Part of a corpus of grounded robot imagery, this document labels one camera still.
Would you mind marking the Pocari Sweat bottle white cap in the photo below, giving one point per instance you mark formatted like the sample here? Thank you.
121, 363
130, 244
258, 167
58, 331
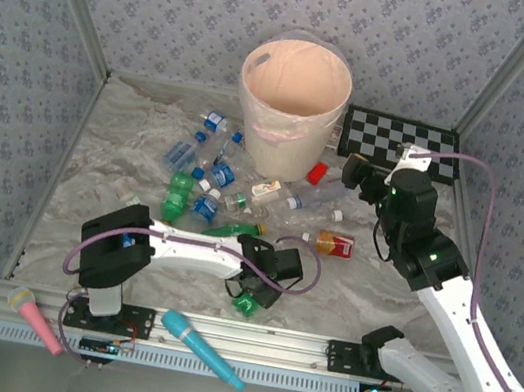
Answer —
221, 174
204, 207

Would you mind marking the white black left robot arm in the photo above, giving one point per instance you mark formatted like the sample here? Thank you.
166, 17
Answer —
191, 250

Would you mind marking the bluish clear bottle white cap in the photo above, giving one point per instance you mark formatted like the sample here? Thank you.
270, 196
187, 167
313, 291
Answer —
315, 196

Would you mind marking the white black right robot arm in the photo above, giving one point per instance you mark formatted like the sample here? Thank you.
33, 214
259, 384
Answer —
469, 344

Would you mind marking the large green Sprite bottle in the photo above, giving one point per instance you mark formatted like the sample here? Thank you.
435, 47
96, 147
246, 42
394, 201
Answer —
176, 196

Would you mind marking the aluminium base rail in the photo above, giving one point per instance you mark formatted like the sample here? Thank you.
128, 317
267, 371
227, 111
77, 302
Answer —
267, 341

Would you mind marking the blue toy microphone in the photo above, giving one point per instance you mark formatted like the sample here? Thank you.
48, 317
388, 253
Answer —
199, 347

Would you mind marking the black grey checkerboard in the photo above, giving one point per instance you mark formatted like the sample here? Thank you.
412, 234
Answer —
384, 136

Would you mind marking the soda water bottle blue label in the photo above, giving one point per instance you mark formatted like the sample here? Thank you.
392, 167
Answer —
179, 153

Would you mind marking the small crushed green bottle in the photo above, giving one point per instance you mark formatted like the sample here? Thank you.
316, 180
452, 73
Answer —
245, 306

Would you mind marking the red orange label bottle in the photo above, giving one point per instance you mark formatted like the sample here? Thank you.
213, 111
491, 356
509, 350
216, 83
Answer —
334, 244

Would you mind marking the pink toy microphone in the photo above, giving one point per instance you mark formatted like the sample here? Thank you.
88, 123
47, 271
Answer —
34, 318

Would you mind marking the clear bottle blue cap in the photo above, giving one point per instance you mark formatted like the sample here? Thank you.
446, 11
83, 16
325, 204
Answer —
208, 156
237, 137

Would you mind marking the small red block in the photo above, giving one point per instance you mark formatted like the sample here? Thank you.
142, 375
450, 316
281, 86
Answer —
318, 173

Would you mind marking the green bottle yellow cap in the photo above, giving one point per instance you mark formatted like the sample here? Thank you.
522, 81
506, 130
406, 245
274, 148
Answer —
233, 229

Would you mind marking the small red white card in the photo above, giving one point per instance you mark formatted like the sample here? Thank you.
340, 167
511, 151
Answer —
336, 135

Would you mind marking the clear bottle green neck label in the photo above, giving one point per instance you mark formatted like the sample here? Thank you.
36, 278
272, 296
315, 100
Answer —
265, 190

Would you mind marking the cream plastic waste bin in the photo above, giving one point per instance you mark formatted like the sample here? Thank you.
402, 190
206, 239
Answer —
279, 153

